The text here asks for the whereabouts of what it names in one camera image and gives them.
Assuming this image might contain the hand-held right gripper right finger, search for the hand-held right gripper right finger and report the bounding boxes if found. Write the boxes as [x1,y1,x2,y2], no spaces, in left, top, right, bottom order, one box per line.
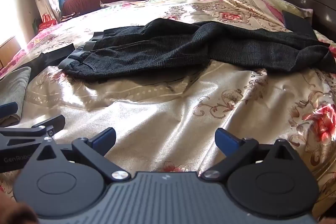
[201,127,299,183]

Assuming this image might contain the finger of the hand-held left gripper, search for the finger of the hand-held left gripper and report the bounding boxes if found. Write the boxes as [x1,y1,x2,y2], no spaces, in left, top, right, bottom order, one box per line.
[0,103,19,119]
[0,114,66,147]

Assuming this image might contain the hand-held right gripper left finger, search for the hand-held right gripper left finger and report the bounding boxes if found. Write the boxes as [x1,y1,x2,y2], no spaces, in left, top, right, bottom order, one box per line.
[31,127,132,183]

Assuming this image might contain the dark grey pants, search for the dark grey pants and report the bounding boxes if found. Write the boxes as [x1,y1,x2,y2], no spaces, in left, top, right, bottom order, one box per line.
[58,18,336,81]

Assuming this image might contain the grey cloth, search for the grey cloth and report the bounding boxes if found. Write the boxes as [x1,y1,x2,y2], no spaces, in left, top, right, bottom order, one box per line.
[0,67,32,127]

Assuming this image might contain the person's brown fuzzy clothing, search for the person's brown fuzzy clothing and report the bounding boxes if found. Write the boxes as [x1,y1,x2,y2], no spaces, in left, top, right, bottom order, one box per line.
[0,187,38,224]

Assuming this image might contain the wooden cabinet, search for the wooden cabinet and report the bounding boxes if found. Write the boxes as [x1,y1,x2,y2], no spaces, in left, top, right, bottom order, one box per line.
[0,35,22,70]

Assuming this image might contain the floral satin bedspread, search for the floral satin bedspread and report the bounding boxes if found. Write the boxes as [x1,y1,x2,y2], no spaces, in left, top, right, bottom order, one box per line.
[0,0,336,224]

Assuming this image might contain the crumpled black cloth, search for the crumpled black cloth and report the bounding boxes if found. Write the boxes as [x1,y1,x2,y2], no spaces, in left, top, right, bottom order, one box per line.
[28,43,76,81]

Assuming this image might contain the red bag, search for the red bag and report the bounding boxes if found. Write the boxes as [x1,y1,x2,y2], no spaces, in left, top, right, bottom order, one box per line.
[39,14,57,31]

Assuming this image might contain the folded black cloth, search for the folded black cloth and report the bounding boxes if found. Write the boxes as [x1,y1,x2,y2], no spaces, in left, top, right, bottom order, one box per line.
[282,10,316,39]

